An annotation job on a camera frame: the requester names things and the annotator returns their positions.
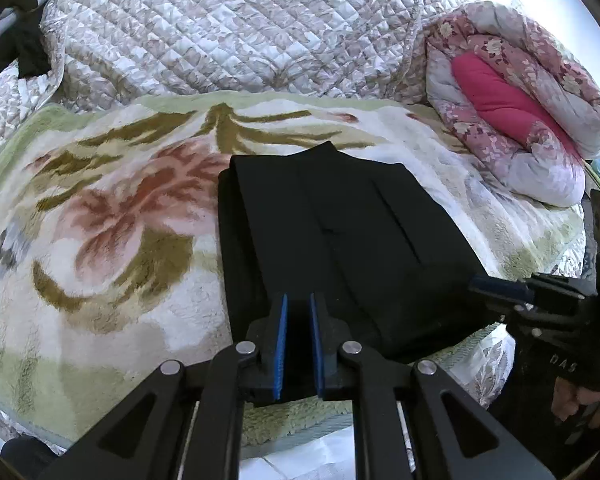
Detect dark clothes on rail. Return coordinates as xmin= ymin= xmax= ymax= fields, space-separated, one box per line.
xmin=0 ymin=0 xmax=50 ymax=79

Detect black pants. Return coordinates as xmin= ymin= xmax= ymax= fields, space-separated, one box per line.
xmin=216 ymin=141 xmax=512 ymax=409

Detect floral fleece blanket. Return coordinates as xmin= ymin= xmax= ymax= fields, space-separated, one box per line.
xmin=0 ymin=91 xmax=584 ymax=450

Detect quilted beige bedspread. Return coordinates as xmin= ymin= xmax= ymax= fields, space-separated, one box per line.
xmin=0 ymin=0 xmax=471 ymax=147

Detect magenta pillow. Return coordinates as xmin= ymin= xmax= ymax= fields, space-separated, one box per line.
xmin=452 ymin=52 xmax=577 ymax=155

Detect pink floral comforter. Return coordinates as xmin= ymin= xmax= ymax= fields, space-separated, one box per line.
xmin=426 ymin=1 xmax=600 ymax=207

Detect person's right hand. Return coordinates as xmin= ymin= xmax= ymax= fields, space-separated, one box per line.
xmin=552 ymin=377 xmax=600 ymax=428

